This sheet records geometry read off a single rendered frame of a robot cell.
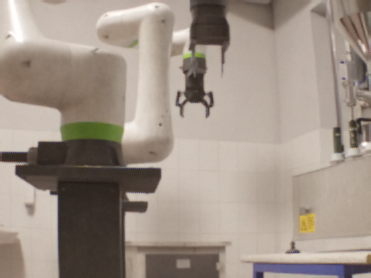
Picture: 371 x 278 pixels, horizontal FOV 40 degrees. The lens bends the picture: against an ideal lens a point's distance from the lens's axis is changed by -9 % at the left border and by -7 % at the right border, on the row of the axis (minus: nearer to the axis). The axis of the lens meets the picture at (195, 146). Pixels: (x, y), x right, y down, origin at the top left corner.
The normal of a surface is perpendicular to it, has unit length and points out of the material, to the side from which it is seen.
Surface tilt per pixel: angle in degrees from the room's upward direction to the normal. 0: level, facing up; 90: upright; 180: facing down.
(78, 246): 90
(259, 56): 90
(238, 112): 90
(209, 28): 90
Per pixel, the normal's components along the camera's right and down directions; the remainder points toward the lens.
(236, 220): 0.31, -0.17
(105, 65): 0.67, -0.16
